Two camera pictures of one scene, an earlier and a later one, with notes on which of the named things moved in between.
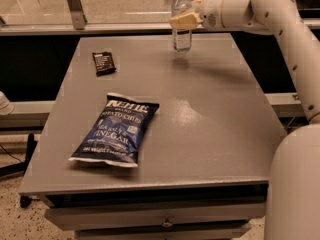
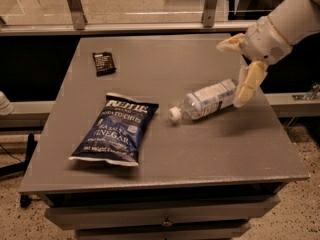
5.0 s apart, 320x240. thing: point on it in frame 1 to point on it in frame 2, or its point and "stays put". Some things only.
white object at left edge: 6,107 stays put
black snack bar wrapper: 104,63 stays put
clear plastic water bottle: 182,38 to 207,100
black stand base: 10,170 stays put
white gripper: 210,14 to 265,44
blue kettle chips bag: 117,133 stays put
